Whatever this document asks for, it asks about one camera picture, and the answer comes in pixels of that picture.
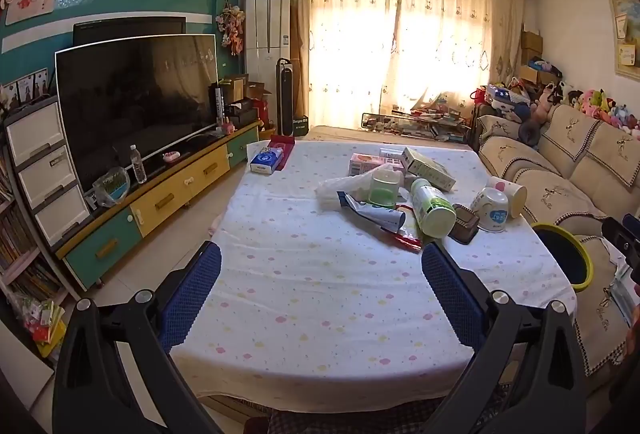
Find white dotted tablecloth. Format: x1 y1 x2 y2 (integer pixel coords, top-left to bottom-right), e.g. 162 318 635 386
169 139 580 400

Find glass fish bowl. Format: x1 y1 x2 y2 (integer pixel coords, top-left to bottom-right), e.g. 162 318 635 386
93 167 130 207

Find white plastic drawer unit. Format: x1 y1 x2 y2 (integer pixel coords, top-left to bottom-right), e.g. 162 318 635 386
6 97 89 246

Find white standing air conditioner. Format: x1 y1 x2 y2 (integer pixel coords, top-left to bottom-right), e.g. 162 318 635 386
244 0 291 90

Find clear water bottle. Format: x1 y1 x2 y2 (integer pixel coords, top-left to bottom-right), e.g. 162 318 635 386
130 145 148 185

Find yellow rimmed dark trash bin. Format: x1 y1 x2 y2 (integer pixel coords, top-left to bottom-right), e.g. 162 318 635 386
532 223 594 293

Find white paper cup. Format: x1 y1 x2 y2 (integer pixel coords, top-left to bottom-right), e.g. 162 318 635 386
486 176 527 218

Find blue white snack wrapper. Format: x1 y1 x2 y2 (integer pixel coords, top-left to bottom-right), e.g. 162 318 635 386
336 191 406 233

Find red snack wrapper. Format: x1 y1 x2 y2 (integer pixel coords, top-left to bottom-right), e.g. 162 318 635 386
387 204 424 252

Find cream sheer curtains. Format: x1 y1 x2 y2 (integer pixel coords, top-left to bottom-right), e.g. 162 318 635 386
291 0 526 128

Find artificial flower decoration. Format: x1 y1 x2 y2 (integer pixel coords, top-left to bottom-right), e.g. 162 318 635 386
216 0 245 56

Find green translucent cup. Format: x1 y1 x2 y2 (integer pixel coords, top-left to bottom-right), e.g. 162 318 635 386
368 169 404 209

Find blue white tissue pack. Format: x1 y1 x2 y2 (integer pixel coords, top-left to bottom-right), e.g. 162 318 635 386
250 147 277 175

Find pink strawberry carton box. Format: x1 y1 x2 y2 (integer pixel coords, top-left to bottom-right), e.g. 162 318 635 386
348 153 404 176

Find white paper bowl blue label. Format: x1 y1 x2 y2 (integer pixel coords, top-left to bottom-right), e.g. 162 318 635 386
471 187 510 232

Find large black television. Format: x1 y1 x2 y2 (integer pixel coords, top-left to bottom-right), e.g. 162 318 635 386
54 34 218 192

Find plush toys row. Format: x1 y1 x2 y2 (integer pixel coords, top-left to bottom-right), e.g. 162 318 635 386
469 56 639 147

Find pile of books and toys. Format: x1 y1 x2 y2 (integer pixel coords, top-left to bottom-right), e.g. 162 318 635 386
360 91 473 143

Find teal yellow tv cabinet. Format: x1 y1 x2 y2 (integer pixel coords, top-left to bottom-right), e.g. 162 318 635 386
55 121 260 291

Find black tower fan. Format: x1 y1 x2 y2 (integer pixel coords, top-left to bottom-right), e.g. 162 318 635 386
277 58 294 136

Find floral sheet low mattress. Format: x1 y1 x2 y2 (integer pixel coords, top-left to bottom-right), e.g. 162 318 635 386
303 125 471 151

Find framed wall picture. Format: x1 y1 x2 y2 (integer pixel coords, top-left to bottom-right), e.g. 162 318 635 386
609 0 640 80

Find white green box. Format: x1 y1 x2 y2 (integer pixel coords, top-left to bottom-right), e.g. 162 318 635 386
400 147 456 192

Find white green cylinder can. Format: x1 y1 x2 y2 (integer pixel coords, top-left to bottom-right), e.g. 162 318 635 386
410 178 457 239

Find red packet on table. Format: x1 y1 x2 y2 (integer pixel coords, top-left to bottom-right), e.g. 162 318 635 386
268 135 295 171

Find beige sofa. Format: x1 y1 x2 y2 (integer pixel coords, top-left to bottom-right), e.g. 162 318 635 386
477 104 639 376

